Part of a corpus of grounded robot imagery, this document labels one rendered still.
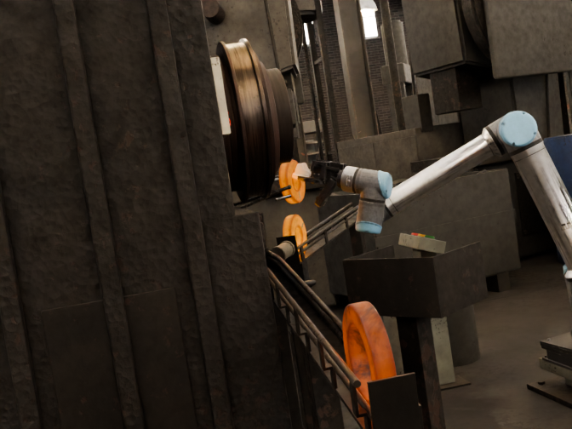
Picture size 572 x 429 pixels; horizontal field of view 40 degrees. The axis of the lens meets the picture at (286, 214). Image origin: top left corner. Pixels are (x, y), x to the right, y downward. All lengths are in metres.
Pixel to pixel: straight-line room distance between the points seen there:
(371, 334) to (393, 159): 5.24
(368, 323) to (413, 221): 3.35
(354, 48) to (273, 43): 6.50
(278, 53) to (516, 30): 1.72
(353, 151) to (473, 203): 2.23
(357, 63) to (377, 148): 4.86
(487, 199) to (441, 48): 1.48
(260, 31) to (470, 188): 1.63
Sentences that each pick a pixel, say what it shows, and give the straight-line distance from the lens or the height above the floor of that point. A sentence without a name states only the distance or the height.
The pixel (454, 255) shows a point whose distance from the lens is 1.80.
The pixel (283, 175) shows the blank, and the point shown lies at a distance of 2.75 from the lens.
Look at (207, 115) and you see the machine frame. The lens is 1.81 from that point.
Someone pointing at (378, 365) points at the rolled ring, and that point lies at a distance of 1.18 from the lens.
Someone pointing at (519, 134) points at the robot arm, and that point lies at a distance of 2.64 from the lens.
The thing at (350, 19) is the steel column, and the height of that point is 2.88.
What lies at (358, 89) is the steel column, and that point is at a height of 1.87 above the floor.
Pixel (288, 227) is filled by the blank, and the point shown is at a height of 0.75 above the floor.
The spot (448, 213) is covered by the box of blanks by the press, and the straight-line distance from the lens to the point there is 4.68.
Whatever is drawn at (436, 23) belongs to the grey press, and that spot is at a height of 1.82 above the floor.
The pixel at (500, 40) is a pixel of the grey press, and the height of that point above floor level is 1.58.
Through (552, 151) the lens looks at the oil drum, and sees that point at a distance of 5.55.
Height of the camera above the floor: 0.97
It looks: 4 degrees down
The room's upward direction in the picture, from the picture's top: 9 degrees counter-clockwise
